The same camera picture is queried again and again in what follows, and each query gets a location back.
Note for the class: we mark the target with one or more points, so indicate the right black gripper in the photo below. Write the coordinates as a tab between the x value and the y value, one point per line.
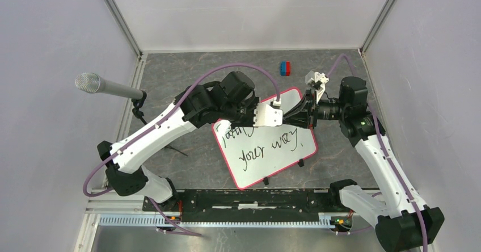
299	116

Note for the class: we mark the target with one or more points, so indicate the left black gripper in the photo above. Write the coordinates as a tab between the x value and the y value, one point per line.
252	103

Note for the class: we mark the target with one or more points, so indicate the pink framed whiteboard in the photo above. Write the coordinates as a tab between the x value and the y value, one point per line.
254	153

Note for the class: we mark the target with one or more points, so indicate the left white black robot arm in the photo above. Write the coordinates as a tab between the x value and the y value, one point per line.
231	99

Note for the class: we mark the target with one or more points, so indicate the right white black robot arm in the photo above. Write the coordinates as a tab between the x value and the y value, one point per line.
402	220

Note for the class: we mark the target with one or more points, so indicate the blue and red eraser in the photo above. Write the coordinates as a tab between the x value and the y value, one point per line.
285	68

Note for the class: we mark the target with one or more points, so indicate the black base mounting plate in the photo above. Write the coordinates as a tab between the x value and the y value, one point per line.
255	205

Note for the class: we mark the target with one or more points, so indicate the black microphone stand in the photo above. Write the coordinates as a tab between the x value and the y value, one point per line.
138	114

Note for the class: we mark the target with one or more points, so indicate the grey microphone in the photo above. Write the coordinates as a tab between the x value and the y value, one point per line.
94	84

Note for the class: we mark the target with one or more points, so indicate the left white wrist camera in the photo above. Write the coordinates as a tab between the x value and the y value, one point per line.
268	114

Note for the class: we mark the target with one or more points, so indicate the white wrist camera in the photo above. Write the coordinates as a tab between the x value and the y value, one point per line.
317	81
268	114

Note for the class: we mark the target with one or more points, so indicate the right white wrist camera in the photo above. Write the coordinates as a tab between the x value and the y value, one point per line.
317	81

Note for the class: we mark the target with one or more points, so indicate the blue toothed cable rail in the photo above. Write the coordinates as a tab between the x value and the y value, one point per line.
323	222

